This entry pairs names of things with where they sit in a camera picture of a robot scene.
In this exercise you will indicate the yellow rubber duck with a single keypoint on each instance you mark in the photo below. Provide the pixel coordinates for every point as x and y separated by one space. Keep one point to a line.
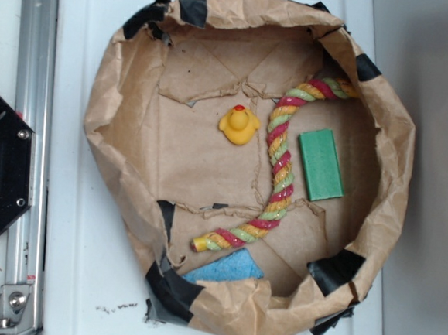
239 125

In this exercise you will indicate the brown paper bag bin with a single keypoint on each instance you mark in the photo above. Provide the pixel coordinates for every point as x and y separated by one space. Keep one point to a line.
167 77

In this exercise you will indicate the green rectangular block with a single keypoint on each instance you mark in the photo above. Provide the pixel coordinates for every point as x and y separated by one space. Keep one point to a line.
320 164

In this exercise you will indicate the blue sponge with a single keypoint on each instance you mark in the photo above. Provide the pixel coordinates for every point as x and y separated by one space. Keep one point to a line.
236 266

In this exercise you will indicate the multicolour twisted rope toy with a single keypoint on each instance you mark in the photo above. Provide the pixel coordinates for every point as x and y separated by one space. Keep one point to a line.
279 157

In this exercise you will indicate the aluminium extrusion rail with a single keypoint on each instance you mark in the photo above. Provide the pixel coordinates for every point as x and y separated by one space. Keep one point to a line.
21 296

